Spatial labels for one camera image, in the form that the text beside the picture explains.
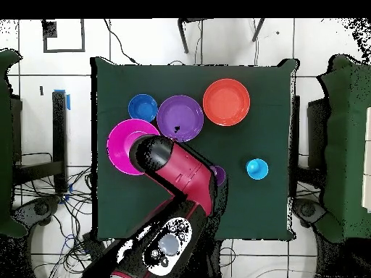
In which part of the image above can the green-clothed side table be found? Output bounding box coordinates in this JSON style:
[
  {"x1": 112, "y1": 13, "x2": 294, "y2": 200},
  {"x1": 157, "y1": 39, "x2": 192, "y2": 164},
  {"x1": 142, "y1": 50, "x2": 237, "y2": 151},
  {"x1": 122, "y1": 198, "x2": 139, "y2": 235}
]
[
  {"x1": 0, "y1": 49, "x2": 28, "y2": 238},
  {"x1": 314, "y1": 54, "x2": 371, "y2": 243}
]

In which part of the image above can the thin black floor cable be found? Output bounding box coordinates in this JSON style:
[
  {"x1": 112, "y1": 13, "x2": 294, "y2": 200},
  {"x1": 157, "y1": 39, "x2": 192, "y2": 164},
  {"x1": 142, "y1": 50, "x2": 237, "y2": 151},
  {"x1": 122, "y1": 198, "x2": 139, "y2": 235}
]
[{"x1": 103, "y1": 18, "x2": 141, "y2": 65}]

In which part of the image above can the dark green tablecloth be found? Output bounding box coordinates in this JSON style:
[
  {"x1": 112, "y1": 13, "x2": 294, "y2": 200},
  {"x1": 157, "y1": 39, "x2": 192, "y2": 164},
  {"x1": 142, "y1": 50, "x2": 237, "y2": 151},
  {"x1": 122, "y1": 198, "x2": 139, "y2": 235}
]
[{"x1": 91, "y1": 56, "x2": 299, "y2": 243}]

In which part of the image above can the light blue plastic cup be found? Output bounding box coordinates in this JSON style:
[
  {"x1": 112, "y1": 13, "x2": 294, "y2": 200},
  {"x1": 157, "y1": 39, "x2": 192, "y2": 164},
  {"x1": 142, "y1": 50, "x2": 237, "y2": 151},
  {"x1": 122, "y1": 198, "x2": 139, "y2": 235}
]
[{"x1": 245, "y1": 158, "x2": 270, "y2": 181}]

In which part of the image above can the purple plastic cup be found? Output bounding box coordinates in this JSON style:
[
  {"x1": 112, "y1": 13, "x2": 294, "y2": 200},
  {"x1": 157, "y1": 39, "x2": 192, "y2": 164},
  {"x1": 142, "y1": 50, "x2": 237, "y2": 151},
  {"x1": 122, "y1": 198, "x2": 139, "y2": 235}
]
[{"x1": 209, "y1": 165, "x2": 228, "y2": 187}]

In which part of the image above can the large pink bowl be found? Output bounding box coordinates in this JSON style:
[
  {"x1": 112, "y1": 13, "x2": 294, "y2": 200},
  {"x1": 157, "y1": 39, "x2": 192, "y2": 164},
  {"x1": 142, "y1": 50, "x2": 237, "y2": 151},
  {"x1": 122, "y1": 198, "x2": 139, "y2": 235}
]
[{"x1": 106, "y1": 118, "x2": 161, "y2": 177}]

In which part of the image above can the black round machine base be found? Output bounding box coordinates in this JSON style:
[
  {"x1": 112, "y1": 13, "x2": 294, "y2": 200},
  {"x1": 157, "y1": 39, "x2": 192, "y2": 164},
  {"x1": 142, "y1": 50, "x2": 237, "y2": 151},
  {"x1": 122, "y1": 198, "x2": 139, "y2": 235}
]
[
  {"x1": 12, "y1": 196, "x2": 62, "y2": 227},
  {"x1": 291, "y1": 198, "x2": 328, "y2": 229}
]

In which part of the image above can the black camera stand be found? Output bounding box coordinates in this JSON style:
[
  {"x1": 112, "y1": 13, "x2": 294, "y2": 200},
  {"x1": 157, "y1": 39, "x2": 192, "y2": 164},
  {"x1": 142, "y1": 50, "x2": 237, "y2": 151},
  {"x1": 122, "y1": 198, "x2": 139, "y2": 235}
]
[{"x1": 177, "y1": 17, "x2": 267, "y2": 55}]

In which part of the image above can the wide orange bowl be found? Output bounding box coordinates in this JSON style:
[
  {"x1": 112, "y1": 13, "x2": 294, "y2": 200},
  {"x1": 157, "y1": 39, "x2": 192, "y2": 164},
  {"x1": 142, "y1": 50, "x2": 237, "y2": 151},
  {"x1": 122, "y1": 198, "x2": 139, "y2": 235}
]
[{"x1": 202, "y1": 78, "x2": 251, "y2": 127}]

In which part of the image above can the tangle of floor cables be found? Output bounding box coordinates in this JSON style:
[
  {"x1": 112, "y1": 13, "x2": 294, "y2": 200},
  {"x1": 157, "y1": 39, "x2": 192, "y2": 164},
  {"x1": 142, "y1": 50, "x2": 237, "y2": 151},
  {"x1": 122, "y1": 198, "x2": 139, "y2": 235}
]
[{"x1": 13, "y1": 151, "x2": 117, "y2": 278}]

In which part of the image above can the wide purple bowl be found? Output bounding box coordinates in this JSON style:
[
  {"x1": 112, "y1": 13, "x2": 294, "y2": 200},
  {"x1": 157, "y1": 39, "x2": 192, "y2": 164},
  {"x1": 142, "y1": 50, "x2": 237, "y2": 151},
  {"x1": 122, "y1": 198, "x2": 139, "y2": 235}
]
[{"x1": 157, "y1": 94, "x2": 205, "y2": 143}]

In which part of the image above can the black bench frame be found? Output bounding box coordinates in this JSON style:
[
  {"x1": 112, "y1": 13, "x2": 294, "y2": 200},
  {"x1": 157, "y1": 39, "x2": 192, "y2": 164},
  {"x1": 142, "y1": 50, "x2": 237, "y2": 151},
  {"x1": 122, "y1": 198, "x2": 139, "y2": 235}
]
[
  {"x1": 11, "y1": 90, "x2": 70, "y2": 194},
  {"x1": 290, "y1": 95, "x2": 330, "y2": 174}
]

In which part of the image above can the dark blue small bowl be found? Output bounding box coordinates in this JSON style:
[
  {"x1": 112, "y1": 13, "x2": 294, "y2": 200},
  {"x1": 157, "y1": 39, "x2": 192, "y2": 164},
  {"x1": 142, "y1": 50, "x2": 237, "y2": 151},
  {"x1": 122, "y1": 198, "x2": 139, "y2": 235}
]
[{"x1": 128, "y1": 93, "x2": 159, "y2": 123}]

